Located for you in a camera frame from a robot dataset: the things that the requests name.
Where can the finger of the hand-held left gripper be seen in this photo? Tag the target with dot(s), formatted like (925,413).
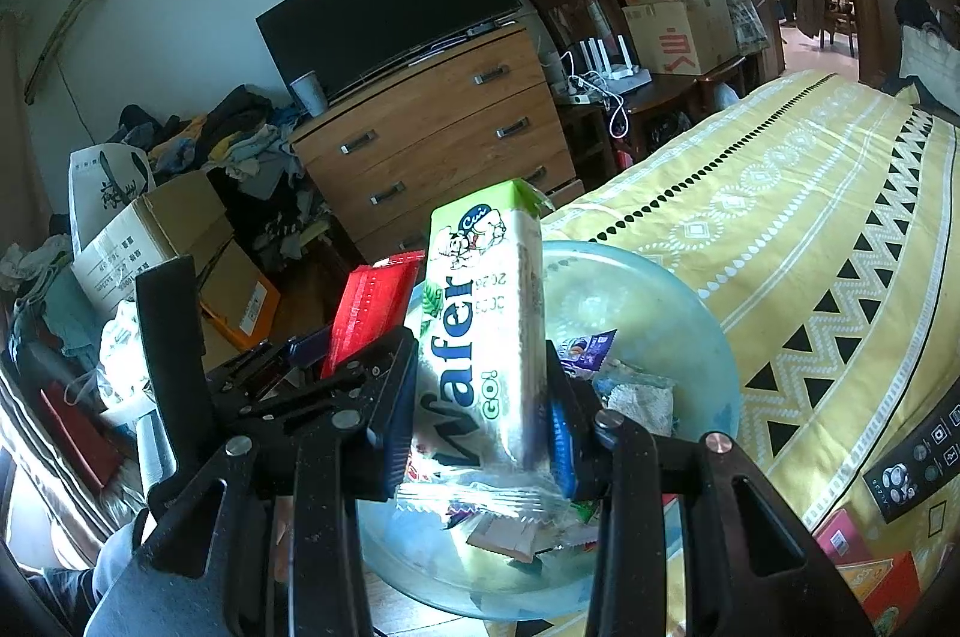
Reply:
(262,363)
(300,404)

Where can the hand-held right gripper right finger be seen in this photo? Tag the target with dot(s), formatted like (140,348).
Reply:
(561,449)

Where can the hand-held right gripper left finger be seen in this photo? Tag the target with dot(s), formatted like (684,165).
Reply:
(391,449)

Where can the small purple snack packet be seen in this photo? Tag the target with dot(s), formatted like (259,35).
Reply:
(589,352)

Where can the red snack packet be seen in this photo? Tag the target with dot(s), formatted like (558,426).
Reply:
(367,307)

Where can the white green wafer packet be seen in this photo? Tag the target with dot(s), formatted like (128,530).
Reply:
(480,322)

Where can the clear blue plastic bowl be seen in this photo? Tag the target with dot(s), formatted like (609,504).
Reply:
(675,322)

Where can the orange flat cardboard box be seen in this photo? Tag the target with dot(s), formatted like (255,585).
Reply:
(244,299)

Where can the translucent grey snack packet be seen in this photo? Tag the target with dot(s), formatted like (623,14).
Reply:
(637,404)

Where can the white pink snack packet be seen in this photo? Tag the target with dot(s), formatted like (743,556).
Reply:
(502,532)

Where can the open cardboard box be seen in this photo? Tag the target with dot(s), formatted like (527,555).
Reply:
(150,239)

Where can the white paper bag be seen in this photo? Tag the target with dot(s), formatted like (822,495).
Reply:
(105,194)

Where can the pile of clothes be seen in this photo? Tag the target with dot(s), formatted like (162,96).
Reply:
(225,135)

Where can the grey cup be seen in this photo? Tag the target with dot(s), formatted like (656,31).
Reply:
(309,93)

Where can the wooden dresser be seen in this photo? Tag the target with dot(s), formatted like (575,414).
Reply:
(442,142)

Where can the red orange box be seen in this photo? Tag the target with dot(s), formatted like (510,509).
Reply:
(870,569)

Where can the yellow patterned bedspread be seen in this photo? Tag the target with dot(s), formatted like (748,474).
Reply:
(825,247)

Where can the black box with white icons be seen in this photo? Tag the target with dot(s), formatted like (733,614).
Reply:
(919,464)

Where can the dark wooden desk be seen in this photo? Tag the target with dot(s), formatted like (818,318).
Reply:
(675,97)

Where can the black flat television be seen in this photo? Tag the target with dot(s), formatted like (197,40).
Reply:
(390,7)

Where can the white router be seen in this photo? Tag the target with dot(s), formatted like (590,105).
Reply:
(611,71)

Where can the dark wooden chair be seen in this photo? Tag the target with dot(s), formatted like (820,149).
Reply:
(562,18)

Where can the large cardboard box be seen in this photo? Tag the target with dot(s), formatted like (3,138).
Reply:
(679,33)

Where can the white plastic bag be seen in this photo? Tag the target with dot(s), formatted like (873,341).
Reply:
(934,67)

